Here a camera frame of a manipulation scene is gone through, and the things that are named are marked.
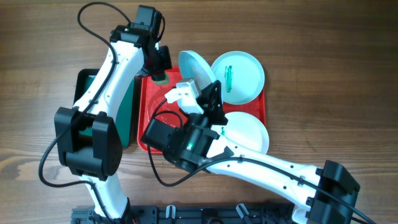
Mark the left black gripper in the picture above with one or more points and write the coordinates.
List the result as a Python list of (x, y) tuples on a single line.
[(166, 64)]

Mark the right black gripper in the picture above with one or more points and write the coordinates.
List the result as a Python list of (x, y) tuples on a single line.
[(211, 104)]

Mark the green yellow sponge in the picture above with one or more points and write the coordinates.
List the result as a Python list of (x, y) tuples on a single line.
[(160, 78)]

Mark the pale green plate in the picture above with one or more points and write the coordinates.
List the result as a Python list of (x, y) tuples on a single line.
[(241, 75)]

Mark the light blue plate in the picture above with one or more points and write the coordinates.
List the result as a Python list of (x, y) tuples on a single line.
[(192, 65)]

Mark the white plate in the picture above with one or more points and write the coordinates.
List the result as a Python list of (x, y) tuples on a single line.
[(246, 130)]

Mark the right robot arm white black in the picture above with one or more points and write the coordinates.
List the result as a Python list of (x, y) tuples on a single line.
[(234, 144)]

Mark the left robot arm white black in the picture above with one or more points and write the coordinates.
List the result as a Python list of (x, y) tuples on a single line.
[(87, 138)]

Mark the red plastic tray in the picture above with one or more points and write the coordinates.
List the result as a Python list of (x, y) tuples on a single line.
[(152, 95)]

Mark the dark green tray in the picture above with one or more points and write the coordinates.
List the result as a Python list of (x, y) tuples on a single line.
[(124, 116)]

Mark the black mounting rail base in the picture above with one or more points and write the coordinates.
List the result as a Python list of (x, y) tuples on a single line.
[(256, 214)]

